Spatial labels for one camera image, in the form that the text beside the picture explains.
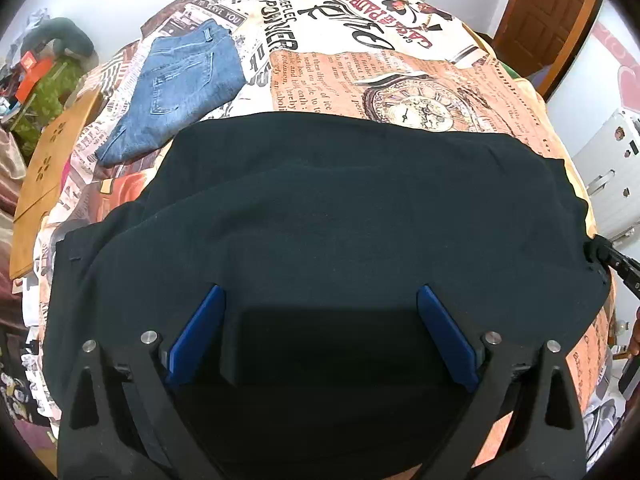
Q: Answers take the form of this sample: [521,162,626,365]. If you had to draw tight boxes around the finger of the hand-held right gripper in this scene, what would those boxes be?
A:
[584,236,640,303]

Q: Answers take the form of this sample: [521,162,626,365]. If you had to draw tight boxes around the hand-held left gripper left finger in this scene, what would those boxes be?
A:
[57,284,227,480]

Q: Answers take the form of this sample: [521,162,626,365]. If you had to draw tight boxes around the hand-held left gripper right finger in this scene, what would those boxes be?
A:
[417,284,586,480]

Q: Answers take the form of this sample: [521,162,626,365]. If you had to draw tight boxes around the black pants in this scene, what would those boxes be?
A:
[42,112,613,480]

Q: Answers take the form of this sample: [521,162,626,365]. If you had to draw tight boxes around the wooden board with flower cutouts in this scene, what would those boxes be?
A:
[9,87,103,281]

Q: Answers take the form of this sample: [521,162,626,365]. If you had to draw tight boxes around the blue jeans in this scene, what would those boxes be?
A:
[95,18,246,167]

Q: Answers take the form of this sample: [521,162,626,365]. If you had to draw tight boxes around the brown wooden door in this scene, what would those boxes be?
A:
[492,0,601,101]

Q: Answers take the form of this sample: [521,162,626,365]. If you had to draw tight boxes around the green cloth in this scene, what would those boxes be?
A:
[10,57,86,146]

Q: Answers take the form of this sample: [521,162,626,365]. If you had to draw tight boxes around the printed blanket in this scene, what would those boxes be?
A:
[10,0,621,471]

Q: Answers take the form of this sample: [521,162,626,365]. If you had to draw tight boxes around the orange box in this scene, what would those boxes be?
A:
[15,50,53,103]

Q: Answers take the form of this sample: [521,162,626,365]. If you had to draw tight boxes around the grey pillow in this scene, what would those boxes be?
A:
[22,17,96,58]

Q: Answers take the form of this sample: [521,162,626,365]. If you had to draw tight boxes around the pink wall sticker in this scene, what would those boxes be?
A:
[592,25,640,111]

